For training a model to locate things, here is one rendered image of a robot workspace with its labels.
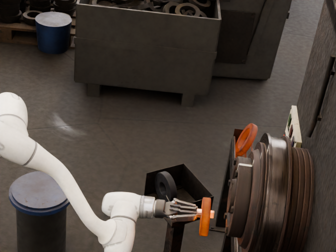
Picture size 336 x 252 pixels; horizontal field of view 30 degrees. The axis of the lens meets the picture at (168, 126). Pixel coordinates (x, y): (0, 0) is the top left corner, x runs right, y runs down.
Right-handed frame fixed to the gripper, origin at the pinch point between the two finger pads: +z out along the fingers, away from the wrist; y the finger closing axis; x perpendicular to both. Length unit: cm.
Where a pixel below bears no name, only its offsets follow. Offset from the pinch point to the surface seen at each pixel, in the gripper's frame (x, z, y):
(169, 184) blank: -10.1, -16.4, -29.2
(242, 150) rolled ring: -22, 19, -80
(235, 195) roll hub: 35.0, 7.9, 30.0
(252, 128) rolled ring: -13, 23, -87
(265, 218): 36, 17, 42
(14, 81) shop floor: -77, -149, -220
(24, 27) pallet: -61, -158, -285
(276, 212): 38, 20, 40
